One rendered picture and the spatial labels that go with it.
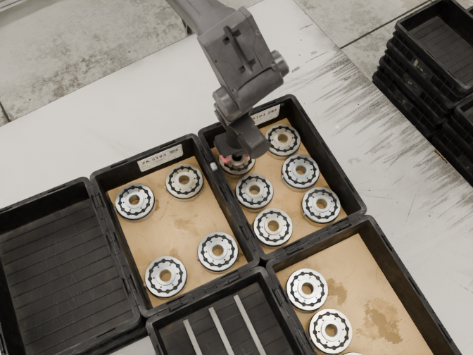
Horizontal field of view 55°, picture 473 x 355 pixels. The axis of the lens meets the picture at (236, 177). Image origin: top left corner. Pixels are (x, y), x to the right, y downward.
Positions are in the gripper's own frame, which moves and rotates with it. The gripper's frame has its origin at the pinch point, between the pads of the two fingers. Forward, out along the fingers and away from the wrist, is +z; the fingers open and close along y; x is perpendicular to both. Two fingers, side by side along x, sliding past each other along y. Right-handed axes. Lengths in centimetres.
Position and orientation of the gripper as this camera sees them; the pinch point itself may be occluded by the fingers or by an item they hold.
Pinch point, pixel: (236, 157)
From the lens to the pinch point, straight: 126.5
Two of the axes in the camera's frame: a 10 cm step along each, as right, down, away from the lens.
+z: -0.3, 4.7, 8.8
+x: -4.1, -8.1, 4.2
